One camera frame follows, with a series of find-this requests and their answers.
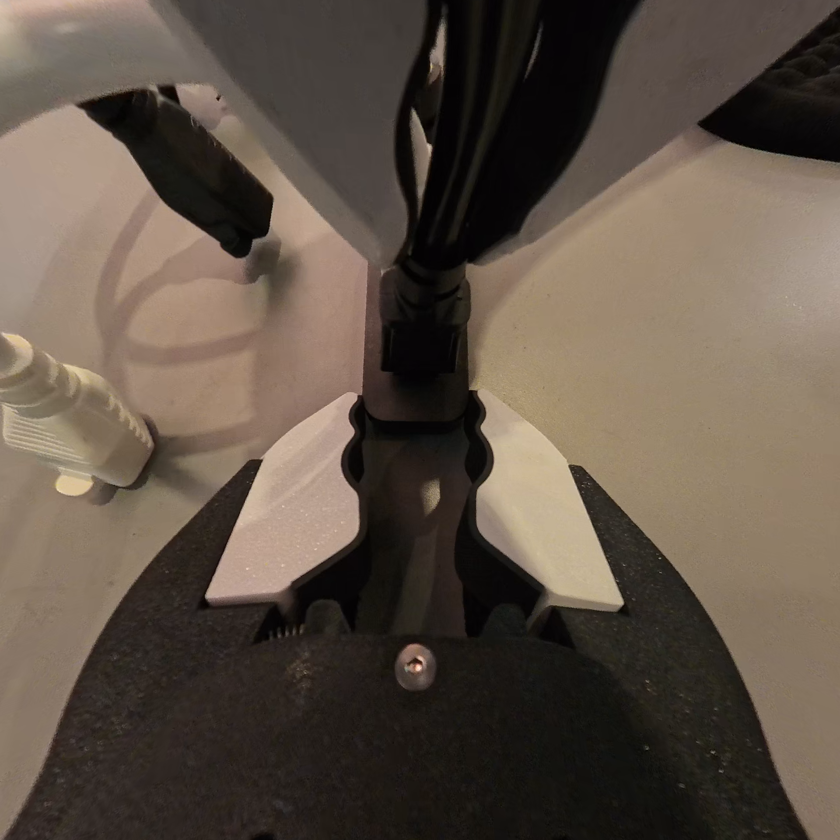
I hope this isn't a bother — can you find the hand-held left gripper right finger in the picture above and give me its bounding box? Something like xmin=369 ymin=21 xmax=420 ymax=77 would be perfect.
xmin=462 ymin=388 xmax=624 ymax=614

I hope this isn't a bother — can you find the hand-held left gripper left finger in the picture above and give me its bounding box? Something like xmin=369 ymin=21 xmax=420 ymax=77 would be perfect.
xmin=205 ymin=392 xmax=366 ymax=609

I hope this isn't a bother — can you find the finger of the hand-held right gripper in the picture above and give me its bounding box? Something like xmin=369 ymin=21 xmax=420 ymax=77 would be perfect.
xmin=167 ymin=0 xmax=431 ymax=270
xmin=474 ymin=0 xmax=840 ymax=266

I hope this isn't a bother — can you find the black power strip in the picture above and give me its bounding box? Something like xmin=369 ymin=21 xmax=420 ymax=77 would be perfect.
xmin=363 ymin=262 xmax=472 ymax=435

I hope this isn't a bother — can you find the black round pad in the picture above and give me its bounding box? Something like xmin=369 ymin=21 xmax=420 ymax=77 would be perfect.
xmin=697 ymin=26 xmax=840 ymax=166

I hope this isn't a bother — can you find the white power cable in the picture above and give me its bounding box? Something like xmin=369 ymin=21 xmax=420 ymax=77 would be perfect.
xmin=0 ymin=331 xmax=157 ymax=500

